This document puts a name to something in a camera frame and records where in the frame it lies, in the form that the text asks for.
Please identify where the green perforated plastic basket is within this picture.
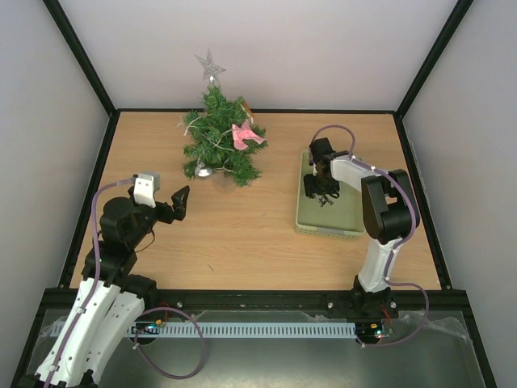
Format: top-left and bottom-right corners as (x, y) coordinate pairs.
(295, 150), (365, 239)

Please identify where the white slotted cable duct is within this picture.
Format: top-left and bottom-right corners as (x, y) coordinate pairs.
(126, 322), (356, 339)

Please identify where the purple cable loop front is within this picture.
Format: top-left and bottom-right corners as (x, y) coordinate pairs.
(131, 306), (209, 379)

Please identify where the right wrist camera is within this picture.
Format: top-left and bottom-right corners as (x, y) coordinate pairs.
(309, 137), (334, 166)

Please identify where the black aluminium front rail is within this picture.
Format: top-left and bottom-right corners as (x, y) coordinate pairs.
(38, 288), (469, 312)

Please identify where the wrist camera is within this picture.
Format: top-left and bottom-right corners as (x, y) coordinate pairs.
(132, 172), (161, 208)
(309, 137), (334, 166)

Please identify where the silver star ornament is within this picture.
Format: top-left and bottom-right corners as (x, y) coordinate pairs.
(195, 50), (226, 86)

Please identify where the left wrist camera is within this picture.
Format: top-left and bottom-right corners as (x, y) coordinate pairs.
(132, 172), (161, 208)

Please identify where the silver word ornament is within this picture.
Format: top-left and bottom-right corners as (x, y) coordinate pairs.
(316, 195), (334, 207)

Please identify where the pink fabric bow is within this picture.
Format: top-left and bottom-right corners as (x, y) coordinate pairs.
(231, 122), (266, 150)

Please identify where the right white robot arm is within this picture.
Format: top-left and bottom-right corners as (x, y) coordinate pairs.
(303, 146), (419, 317)

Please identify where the silver glitter ball ornament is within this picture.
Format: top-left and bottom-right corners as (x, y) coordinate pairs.
(195, 162), (214, 179)

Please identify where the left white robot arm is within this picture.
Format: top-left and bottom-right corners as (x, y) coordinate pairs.
(16, 178), (190, 387)

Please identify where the small green christmas tree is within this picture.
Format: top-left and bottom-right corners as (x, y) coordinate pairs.
(183, 85), (268, 187)

